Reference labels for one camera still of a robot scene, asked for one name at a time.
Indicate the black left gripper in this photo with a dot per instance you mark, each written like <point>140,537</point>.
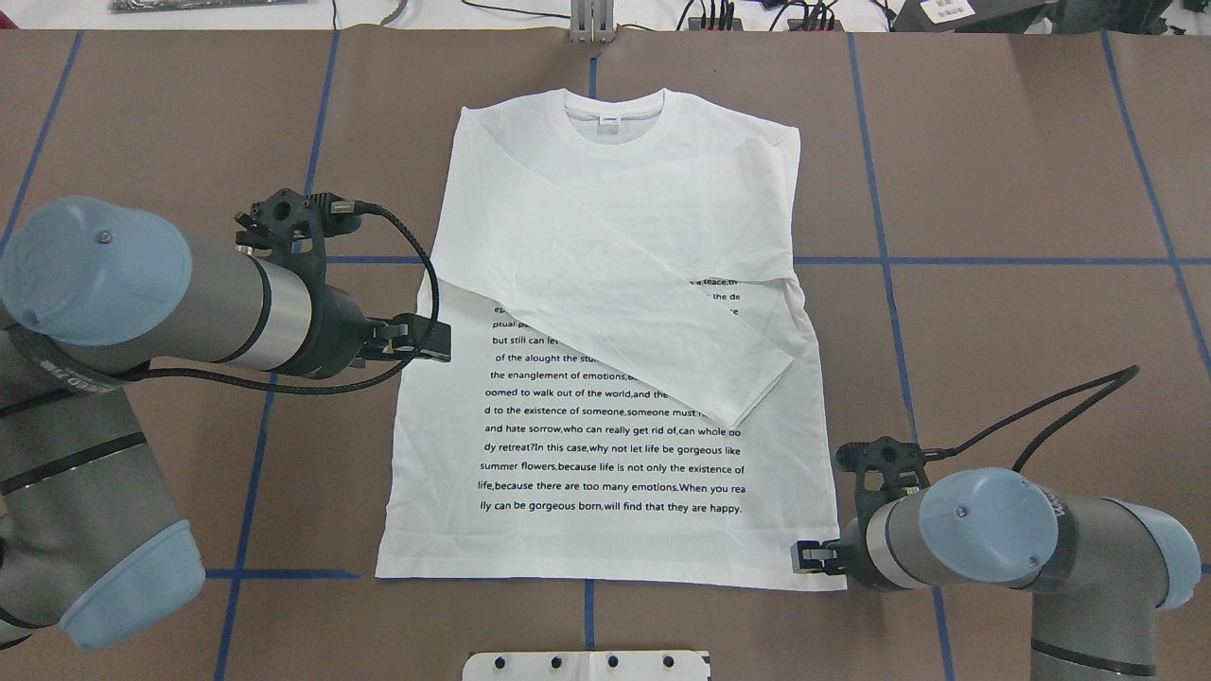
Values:
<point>337,329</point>

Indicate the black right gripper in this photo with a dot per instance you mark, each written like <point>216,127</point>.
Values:
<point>852,556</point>

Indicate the white long-sleeve printed t-shirt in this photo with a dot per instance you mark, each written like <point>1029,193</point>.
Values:
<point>635,391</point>

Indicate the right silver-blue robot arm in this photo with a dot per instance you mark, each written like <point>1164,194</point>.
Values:
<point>1099,570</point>

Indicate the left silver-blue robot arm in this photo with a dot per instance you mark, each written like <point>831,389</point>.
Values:
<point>98,297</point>

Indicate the upper black-orange connector block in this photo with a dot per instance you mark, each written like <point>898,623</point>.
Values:
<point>710,16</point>

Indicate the black-orange connector block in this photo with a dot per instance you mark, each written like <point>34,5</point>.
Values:
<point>804,16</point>
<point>710,16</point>

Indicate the lower black-orange connector block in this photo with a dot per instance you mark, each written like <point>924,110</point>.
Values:
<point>804,16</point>

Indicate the black laptop computer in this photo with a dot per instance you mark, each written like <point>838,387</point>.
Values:
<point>982,17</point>

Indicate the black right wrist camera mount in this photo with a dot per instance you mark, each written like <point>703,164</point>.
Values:
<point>886,470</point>

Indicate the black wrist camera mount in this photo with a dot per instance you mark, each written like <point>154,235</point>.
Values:
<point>886,470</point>
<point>279,222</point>

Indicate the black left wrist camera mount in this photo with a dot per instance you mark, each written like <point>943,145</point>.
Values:
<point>279,222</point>

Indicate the white central pedestal column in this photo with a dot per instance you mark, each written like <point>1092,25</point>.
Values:
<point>589,665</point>

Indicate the aluminium frame post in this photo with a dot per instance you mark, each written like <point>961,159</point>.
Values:
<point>592,21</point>

